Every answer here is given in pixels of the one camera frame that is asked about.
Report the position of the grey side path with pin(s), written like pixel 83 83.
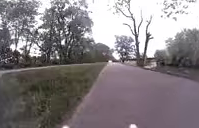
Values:
pixel 7 72

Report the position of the grass strip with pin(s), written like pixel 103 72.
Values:
pixel 50 90

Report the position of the row of leafy trees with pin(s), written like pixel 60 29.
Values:
pixel 53 33

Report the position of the small distant leafy tree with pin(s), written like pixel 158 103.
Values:
pixel 124 46

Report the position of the pale green bushes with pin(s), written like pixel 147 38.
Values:
pixel 187 48

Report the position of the dark verge with water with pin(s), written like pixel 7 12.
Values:
pixel 187 73

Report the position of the bare forked tree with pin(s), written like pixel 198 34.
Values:
pixel 138 36

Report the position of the robot's own part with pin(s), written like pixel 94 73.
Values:
pixel 65 126
pixel 133 126

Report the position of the reddish asphalt path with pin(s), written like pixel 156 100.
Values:
pixel 137 96

